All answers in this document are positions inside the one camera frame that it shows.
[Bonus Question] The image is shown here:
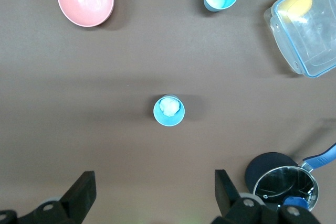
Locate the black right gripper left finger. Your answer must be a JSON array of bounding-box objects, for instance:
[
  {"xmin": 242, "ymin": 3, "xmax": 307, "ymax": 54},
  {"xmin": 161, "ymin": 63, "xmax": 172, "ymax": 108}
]
[{"xmin": 0, "ymin": 170, "xmax": 97, "ymax": 224}]

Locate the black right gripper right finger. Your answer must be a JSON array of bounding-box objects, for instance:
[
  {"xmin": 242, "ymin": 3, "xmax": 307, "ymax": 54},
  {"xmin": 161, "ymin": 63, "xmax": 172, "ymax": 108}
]
[{"xmin": 211, "ymin": 169, "xmax": 322, "ymax": 224}]

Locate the light blue cup with paper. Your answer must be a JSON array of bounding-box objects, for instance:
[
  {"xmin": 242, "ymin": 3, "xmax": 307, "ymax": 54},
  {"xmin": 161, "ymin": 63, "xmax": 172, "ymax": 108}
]
[{"xmin": 153, "ymin": 93, "xmax": 186, "ymax": 127}]

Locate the small blue object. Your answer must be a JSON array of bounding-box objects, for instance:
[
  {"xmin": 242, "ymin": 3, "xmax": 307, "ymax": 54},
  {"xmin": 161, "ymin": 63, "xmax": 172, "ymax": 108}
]
[{"xmin": 283, "ymin": 196, "xmax": 309, "ymax": 209}]

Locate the crumpled white paper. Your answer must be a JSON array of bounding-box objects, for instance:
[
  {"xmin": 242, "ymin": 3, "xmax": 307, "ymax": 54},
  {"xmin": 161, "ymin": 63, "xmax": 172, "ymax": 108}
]
[{"xmin": 159, "ymin": 98, "xmax": 181, "ymax": 117}]

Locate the brown table mat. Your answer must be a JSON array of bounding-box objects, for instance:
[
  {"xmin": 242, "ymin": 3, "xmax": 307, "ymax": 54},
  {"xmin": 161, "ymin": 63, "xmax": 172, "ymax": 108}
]
[{"xmin": 0, "ymin": 0, "xmax": 336, "ymax": 224}]

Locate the clear container with blue seal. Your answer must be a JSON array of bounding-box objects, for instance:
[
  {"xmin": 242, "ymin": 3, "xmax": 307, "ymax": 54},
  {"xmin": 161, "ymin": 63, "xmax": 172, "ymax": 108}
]
[{"xmin": 263, "ymin": 0, "xmax": 336, "ymax": 79}]

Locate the yellow sponge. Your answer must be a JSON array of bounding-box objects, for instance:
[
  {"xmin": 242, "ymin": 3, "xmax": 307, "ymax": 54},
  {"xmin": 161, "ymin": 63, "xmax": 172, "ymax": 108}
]
[{"xmin": 278, "ymin": 0, "xmax": 313, "ymax": 24}]

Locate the steel saucepan with blue handle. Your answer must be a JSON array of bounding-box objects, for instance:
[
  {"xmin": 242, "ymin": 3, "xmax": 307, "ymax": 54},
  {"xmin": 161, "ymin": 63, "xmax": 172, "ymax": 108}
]
[{"xmin": 244, "ymin": 142, "xmax": 336, "ymax": 212}]

